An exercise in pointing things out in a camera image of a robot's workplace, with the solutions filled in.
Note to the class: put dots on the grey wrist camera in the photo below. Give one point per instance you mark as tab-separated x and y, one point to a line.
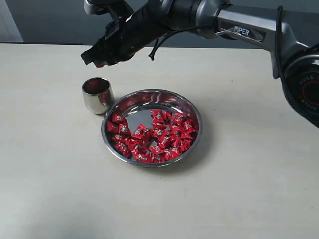
100	7

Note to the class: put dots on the stainless steel cup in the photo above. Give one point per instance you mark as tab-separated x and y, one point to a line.
98	95

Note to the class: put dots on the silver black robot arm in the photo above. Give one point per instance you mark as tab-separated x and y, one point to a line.
291	37

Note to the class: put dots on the round stainless steel plate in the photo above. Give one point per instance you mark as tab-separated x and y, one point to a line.
137	107

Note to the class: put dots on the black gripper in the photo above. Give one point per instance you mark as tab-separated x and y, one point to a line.
134	34

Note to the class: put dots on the red wrapped candy bottom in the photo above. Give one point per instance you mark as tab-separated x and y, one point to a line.
142	157

